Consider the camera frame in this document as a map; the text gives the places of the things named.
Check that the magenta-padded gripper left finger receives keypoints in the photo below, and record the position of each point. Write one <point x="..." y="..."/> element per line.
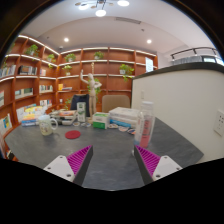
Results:
<point x="60" y="166"/>

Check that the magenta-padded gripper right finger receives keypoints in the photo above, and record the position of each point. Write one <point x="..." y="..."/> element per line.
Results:
<point x="165" y="166"/>

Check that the clear bottle with pink label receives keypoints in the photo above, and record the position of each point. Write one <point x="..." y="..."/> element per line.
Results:
<point x="145" y="130"/>

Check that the flat round red coaster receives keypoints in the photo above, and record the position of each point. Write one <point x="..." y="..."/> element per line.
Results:
<point x="72" y="134"/>

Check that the yellow striped white mug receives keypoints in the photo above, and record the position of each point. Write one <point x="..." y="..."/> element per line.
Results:
<point x="45" y="126"/>

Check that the stack of dark books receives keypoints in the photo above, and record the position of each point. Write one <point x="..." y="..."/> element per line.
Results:
<point x="65" y="116"/>

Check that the stack of colourful books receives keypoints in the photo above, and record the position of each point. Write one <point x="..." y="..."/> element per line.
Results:
<point x="31" y="117"/>

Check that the tall white green carton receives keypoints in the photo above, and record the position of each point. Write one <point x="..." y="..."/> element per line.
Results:
<point x="81" y="112"/>

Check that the green and white box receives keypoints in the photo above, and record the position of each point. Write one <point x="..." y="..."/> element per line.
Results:
<point x="100" y="120"/>

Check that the dark chair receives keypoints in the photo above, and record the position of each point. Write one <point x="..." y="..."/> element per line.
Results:
<point x="80" y="101"/>

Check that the white partition with dark top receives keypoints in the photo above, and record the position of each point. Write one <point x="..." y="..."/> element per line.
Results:
<point x="180" y="100"/>

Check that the wooden artist mannequin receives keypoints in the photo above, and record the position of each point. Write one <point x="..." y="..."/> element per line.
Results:
<point x="91" y="96"/>

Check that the beige chair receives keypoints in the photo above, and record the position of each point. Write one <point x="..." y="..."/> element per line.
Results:
<point x="115" y="102"/>

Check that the wooden shelf unit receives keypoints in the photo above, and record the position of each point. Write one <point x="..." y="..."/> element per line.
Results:
<point x="113" y="83"/>

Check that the ceiling air vent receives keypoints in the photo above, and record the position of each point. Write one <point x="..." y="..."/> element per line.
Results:
<point x="128" y="20"/>

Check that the ceiling lights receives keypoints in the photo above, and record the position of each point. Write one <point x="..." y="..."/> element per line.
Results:
<point x="100" y="13"/>

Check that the white wall socket plate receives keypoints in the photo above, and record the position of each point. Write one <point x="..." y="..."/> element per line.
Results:
<point x="220" y="123"/>

